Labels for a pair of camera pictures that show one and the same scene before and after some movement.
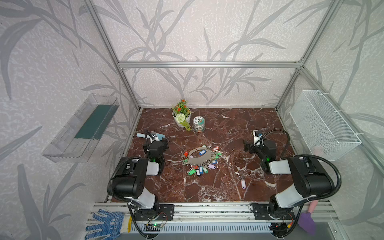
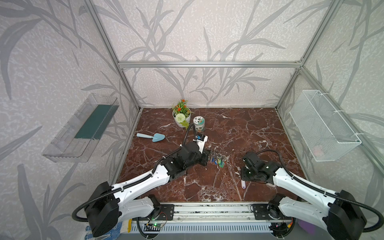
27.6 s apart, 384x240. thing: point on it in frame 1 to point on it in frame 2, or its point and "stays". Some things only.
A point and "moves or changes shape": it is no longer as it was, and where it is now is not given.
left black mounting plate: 160,212 stays
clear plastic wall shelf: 77,140 stays
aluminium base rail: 218,213 stays
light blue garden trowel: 159,136 stays
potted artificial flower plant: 182,113 stays
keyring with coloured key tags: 198,159 moves or changes shape
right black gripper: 252,146 to 246,174
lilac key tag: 243,184 stays
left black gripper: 154,142 to 204,157
